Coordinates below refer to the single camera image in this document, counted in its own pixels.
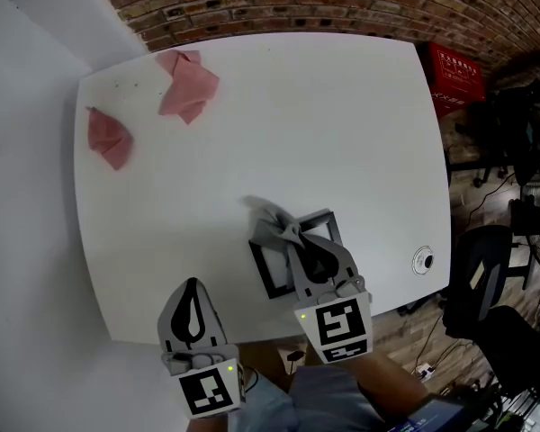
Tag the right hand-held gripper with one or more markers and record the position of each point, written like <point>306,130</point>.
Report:
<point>342,324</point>

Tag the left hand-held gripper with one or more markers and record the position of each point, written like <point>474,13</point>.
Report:
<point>204,392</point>

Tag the black framed bird picture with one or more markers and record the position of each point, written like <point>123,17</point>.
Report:
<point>274,270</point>

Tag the grey cloth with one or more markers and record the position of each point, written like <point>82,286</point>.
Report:
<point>270,225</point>

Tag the person's right forearm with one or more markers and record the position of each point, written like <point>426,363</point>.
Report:
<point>391,378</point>

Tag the person's left forearm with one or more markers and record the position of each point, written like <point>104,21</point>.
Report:
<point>218,425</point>

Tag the person's bare leg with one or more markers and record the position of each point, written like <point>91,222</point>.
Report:
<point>265,362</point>

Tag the person's grey shorts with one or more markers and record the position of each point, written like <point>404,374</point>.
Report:
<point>324,403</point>

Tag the white power strip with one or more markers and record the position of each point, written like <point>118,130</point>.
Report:
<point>424,371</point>

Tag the white table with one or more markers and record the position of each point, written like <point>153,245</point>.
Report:
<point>297,128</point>

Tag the black tablet device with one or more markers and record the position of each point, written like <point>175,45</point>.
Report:
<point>436,416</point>

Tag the small pink cloth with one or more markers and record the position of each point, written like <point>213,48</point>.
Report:
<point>110,140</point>

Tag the large pink cloth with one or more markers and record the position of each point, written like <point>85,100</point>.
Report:
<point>186,88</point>

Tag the red fire extinguisher box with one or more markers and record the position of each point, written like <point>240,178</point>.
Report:
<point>456,79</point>

